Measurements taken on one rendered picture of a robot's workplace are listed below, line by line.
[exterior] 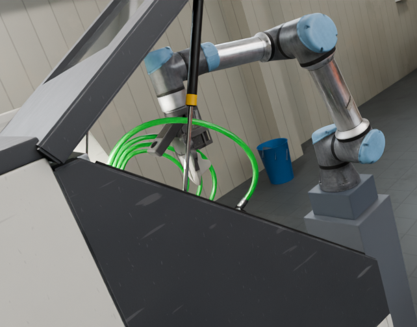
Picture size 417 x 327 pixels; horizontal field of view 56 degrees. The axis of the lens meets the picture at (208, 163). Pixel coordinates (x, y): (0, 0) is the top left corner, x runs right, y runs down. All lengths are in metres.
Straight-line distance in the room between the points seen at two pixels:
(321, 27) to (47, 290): 0.99
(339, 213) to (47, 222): 1.17
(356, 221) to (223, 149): 2.99
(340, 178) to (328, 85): 0.39
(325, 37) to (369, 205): 0.68
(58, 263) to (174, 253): 0.18
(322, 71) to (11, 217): 0.99
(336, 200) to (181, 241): 0.95
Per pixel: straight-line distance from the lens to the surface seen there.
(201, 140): 1.04
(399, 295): 1.84
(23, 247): 0.58
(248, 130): 4.63
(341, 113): 1.34
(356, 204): 1.53
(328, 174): 1.53
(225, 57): 1.22
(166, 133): 0.99
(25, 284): 0.60
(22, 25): 3.56
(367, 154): 1.38
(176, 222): 0.65
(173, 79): 0.99
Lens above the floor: 1.53
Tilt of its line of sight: 15 degrees down
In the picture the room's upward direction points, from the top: 19 degrees counter-clockwise
